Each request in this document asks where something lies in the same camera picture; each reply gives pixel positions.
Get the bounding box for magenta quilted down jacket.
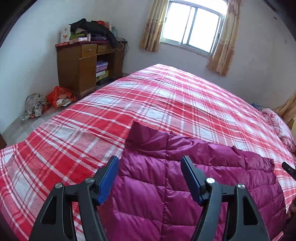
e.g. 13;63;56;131
99;122;286;240

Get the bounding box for black clothes pile on desk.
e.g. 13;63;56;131
70;19;118;48

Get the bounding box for pink floral pillow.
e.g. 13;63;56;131
262;108;295;153

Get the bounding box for red white plaid bed sheet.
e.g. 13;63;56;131
1;64;295;240

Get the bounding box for beige side window curtain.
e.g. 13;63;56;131
273;91;296;124

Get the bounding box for orange plastic bag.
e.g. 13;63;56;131
47;86;76;108

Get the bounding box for grey patterned bag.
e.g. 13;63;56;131
21;93;48;121

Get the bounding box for boxes on desk shelf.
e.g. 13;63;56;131
96;61;109;86

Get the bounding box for brown wooden desk cabinet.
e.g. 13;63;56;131
56;40;127;98

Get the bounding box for beige curtain right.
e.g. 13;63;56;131
208;0;242;77

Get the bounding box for beige curtain left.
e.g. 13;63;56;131
139;0;169;52

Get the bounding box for white box on desk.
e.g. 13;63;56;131
60;25;71;43

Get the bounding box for window with metal frame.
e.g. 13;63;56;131
161;1;228;56

